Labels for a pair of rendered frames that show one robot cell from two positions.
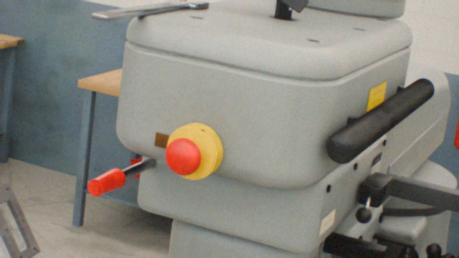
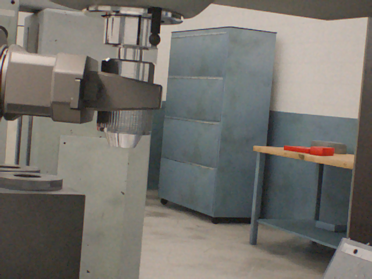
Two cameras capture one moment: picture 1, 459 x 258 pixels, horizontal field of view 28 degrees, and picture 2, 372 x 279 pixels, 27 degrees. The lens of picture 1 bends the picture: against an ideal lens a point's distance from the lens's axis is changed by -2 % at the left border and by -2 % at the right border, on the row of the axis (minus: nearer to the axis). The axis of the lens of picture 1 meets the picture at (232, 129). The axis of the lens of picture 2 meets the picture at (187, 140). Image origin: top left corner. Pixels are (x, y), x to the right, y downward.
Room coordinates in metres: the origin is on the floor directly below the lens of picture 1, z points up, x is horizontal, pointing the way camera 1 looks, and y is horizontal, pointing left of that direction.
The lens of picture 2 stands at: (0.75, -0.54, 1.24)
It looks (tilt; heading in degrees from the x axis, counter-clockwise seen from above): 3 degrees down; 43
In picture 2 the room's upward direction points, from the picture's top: 5 degrees clockwise
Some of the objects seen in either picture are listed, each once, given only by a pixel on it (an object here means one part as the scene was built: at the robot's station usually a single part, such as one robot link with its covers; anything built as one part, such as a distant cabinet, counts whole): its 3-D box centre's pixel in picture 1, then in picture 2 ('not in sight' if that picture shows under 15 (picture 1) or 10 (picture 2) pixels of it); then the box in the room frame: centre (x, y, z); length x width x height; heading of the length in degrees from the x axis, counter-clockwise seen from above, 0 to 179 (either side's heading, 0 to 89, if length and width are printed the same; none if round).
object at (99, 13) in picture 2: not in sight; (133, 14); (1.20, -0.04, 1.31); 0.09 x 0.09 x 0.01
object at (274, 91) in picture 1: (278, 77); not in sight; (1.22, -0.05, 1.81); 0.47 x 0.26 x 0.16; 159
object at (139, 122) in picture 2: not in sight; (125, 102); (1.20, -0.04, 1.23); 0.05 x 0.05 x 0.05
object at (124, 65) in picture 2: not in sight; (128, 66); (1.20, -0.04, 1.26); 0.05 x 0.05 x 0.01
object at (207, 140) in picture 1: (194, 151); not in sight; (0.99, 0.04, 1.76); 0.06 x 0.02 x 0.06; 69
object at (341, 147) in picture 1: (386, 113); not in sight; (1.18, -0.19, 1.79); 0.45 x 0.04 x 0.04; 159
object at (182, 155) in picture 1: (185, 155); not in sight; (0.96, 0.05, 1.76); 0.04 x 0.03 x 0.04; 69
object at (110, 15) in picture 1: (151, 8); not in sight; (1.09, 0.11, 1.89); 0.24 x 0.04 x 0.01; 160
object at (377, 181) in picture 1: (368, 197); not in sight; (1.21, -0.20, 1.66); 0.12 x 0.04 x 0.04; 159
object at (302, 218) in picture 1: (272, 167); not in sight; (1.24, -0.06, 1.68); 0.34 x 0.24 x 0.10; 159
